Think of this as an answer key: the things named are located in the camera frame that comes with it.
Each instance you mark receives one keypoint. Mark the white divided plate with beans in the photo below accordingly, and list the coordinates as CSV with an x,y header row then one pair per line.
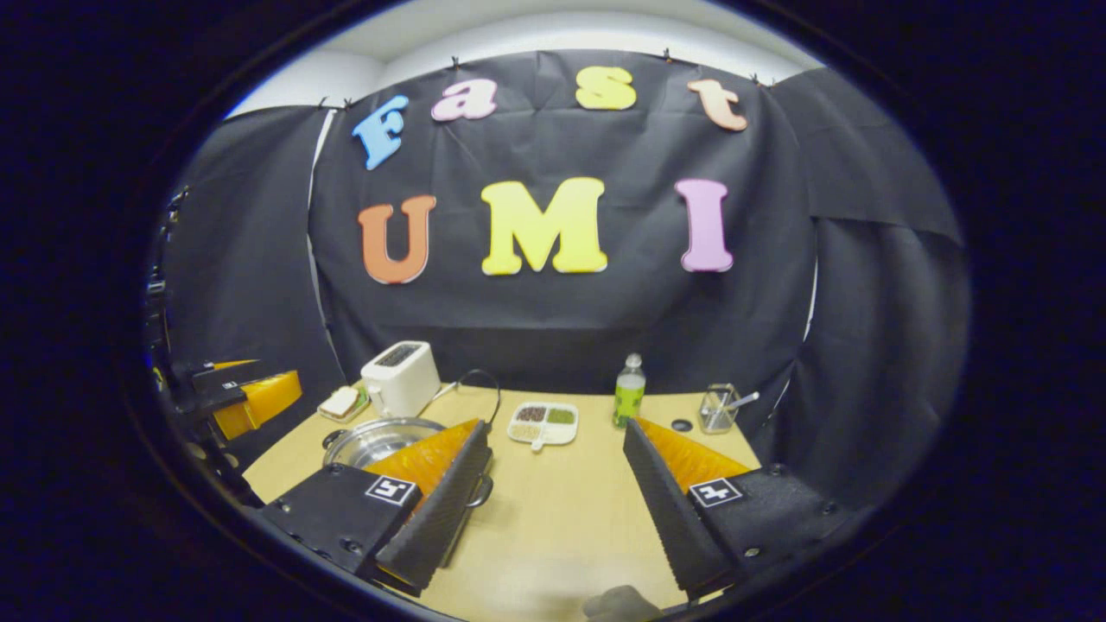
x,y
543,428

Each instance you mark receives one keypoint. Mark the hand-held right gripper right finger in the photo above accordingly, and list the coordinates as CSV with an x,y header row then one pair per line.
x,y
665,510

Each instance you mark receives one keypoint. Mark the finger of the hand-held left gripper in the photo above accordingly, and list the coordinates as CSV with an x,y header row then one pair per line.
x,y
216,373
259,402

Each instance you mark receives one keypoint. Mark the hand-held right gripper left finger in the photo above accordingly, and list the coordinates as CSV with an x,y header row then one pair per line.
x,y
441,510

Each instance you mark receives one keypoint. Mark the green label drink bottle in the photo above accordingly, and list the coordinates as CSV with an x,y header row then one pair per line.
x,y
629,402

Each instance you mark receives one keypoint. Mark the steel pot with soybeans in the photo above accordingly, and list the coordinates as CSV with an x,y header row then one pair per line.
x,y
371,441

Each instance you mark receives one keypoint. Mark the white toaster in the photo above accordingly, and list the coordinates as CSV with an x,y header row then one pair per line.
x,y
402,380

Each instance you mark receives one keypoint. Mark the small tray with bread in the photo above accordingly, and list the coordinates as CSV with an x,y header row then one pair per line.
x,y
341,403

